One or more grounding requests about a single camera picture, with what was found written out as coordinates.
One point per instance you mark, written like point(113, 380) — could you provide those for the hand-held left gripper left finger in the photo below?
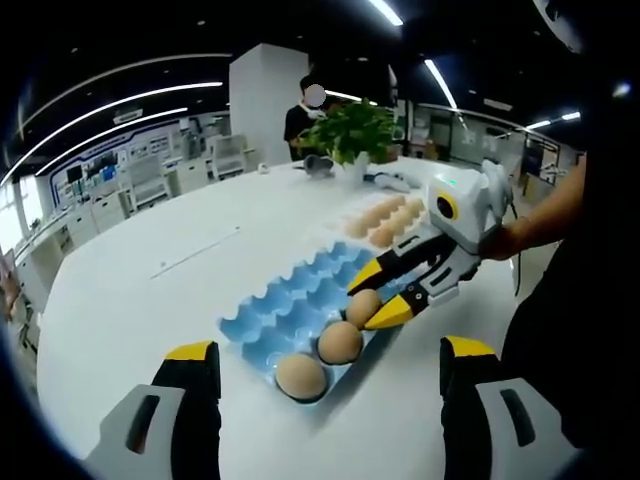
point(200, 430)

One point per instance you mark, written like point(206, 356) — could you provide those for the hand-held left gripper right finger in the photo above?
point(495, 440)

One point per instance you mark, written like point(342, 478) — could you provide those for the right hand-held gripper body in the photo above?
point(470, 200)

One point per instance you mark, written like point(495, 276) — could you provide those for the group of brown eggs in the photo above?
point(385, 215)

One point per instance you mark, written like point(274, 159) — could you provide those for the single brown egg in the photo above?
point(361, 307)
point(340, 342)
point(300, 376)

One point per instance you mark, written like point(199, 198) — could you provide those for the white egg tray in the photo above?
point(332, 225)

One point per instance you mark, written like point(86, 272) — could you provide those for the blue egg tray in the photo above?
point(295, 300)

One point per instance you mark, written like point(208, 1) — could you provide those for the person's right hand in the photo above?
point(507, 242)

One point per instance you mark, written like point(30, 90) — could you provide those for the white and blue toy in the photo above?
point(395, 181)

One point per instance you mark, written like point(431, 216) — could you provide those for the straight ceiling light strip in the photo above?
point(440, 82)
point(387, 11)
point(571, 116)

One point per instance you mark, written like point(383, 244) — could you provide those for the small grey object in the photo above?
point(317, 165)

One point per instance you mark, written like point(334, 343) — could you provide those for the green potted plant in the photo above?
point(355, 130)

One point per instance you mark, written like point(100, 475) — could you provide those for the person's black shirt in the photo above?
point(575, 325)

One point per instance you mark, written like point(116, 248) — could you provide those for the white table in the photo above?
point(125, 300)

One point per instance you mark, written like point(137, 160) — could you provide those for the small white device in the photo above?
point(265, 168)

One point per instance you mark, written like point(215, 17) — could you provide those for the white mesh office chair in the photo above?
point(147, 182)
point(227, 155)

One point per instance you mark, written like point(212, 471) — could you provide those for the white worn device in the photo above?
point(541, 6)

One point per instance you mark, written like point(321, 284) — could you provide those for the white square pillar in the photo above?
point(260, 100)

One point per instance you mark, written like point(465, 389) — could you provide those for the long white cabinet counter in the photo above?
point(100, 215)

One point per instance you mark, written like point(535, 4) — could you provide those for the curved ceiling light strip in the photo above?
point(150, 118)
point(150, 95)

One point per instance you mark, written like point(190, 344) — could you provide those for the ceiling air vent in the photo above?
point(127, 117)

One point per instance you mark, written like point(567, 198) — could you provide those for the black wall monitor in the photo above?
point(73, 174)

